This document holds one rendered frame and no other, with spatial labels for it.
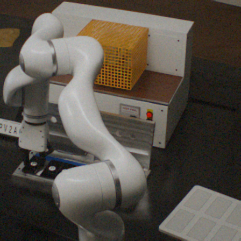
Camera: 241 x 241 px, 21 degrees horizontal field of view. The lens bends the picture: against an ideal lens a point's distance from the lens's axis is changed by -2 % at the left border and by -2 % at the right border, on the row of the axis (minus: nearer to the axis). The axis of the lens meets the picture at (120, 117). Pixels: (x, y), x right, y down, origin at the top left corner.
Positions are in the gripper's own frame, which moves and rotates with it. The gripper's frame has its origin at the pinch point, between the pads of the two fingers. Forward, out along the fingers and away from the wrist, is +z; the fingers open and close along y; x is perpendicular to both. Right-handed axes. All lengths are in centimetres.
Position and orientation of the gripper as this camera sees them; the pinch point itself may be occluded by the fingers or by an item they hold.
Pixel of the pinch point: (33, 161)
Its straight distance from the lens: 232.9
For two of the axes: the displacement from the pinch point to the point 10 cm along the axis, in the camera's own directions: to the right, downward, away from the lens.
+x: 3.1, -3.1, 9.0
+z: -0.9, 9.3, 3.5
